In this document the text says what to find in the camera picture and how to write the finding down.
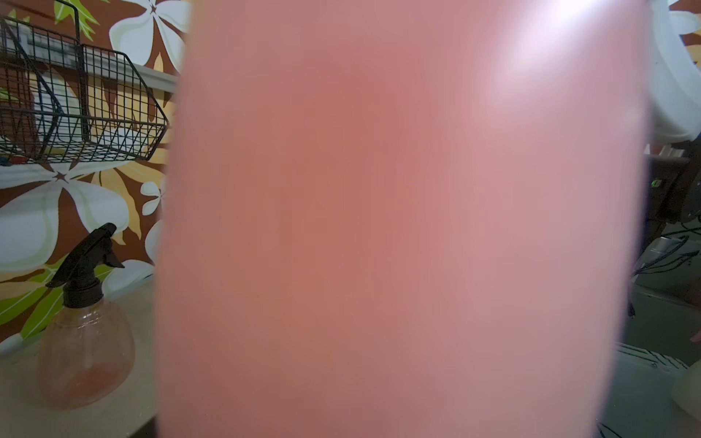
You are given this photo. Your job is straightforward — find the pink spray bottle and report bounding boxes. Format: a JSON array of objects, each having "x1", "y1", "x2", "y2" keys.
[{"x1": 154, "y1": 1, "x2": 650, "y2": 437}]

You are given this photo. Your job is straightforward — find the orange translucent spray bottle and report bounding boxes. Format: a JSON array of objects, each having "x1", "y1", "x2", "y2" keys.
[{"x1": 38, "y1": 299, "x2": 135, "y2": 410}]

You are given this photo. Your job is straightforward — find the black spray nozzle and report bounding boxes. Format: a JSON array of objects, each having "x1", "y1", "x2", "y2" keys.
[{"x1": 47, "y1": 223, "x2": 124, "y2": 310}]

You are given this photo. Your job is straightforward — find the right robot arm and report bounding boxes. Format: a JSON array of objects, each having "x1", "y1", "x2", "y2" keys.
[{"x1": 633, "y1": 1, "x2": 700, "y2": 275}]

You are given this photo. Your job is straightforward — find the black wire wall basket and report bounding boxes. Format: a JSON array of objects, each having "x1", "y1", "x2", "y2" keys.
[{"x1": 1, "y1": 1, "x2": 169, "y2": 166}]

